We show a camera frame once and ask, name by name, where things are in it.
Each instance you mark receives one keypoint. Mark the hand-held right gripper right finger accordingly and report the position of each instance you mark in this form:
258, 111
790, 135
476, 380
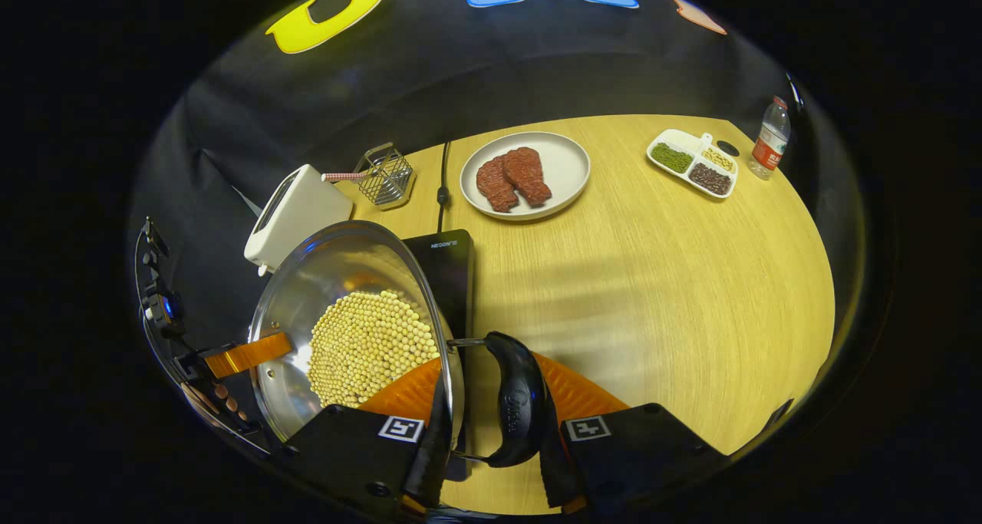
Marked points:
556, 470

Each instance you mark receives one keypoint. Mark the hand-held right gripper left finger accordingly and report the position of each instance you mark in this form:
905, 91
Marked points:
430, 463

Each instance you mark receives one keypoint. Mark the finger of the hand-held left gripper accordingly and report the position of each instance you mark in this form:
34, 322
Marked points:
245, 354

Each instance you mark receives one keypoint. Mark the steel pot with soybeans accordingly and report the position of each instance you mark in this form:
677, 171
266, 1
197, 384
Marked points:
368, 340

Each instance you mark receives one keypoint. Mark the black induction cooktop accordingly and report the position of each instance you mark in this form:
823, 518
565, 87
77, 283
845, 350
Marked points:
453, 278

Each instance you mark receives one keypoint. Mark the white toaster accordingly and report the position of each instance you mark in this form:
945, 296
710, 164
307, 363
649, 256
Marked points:
295, 209

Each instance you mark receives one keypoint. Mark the pink stick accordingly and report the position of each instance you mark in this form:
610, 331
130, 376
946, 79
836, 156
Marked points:
341, 176

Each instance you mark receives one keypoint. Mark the brown steak piece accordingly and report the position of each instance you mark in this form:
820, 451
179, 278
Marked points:
528, 175
495, 186

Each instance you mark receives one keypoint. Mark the white round plate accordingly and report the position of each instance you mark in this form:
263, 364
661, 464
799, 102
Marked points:
564, 167

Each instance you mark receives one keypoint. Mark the white divided bean dish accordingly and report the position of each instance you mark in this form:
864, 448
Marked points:
690, 163

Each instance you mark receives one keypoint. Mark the black backdrop cloth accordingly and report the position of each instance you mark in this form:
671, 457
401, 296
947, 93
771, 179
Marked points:
460, 71

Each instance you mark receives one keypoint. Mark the black round table grommet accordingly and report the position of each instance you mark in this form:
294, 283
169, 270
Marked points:
727, 148

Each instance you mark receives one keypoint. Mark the clear plastic water bottle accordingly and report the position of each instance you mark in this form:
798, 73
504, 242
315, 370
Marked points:
769, 144

